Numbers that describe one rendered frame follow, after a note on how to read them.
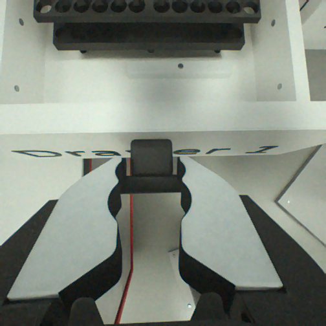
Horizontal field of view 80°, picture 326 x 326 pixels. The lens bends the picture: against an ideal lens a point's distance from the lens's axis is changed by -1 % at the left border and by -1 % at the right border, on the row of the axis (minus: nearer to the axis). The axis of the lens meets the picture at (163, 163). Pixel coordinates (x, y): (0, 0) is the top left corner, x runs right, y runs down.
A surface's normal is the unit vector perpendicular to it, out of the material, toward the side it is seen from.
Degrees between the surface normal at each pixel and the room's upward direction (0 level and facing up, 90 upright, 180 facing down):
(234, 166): 0
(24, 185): 0
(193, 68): 0
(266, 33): 90
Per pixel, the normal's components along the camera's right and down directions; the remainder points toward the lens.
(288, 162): 0.04, -0.11
